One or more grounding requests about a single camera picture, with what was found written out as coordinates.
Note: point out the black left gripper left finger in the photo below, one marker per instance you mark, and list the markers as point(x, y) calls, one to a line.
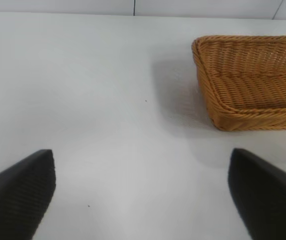
point(15, 195)

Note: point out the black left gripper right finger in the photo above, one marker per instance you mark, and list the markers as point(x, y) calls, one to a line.
point(270, 200)

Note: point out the brown woven wicker basket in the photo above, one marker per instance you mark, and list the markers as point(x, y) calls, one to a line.
point(245, 87)

